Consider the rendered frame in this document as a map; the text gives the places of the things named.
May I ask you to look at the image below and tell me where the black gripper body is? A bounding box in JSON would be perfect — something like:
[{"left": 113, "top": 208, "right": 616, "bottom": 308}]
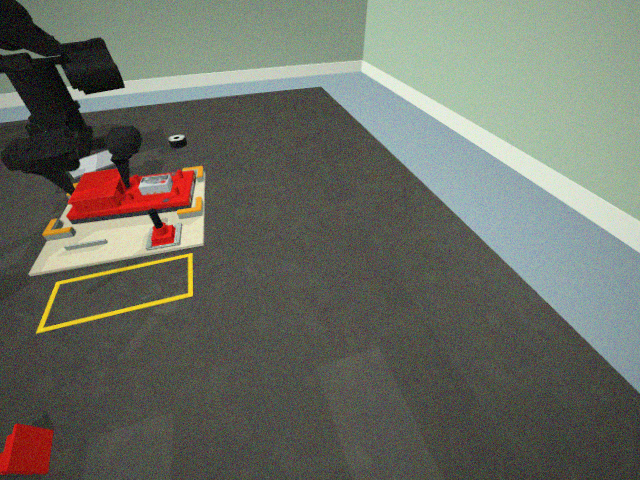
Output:
[{"left": 1, "top": 97, "right": 142, "bottom": 171}]

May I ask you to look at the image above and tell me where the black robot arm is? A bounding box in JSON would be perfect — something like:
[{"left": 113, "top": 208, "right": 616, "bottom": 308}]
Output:
[{"left": 0, "top": 0, "right": 125, "bottom": 177}]

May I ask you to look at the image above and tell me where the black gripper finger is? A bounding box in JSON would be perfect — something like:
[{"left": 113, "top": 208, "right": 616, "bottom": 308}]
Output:
[
  {"left": 110, "top": 154, "right": 132, "bottom": 188},
  {"left": 22, "top": 168, "right": 75, "bottom": 196}
]

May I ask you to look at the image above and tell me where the yellow rectangular outline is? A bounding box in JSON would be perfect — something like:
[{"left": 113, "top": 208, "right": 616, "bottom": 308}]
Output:
[{"left": 36, "top": 253, "right": 193, "bottom": 333}]

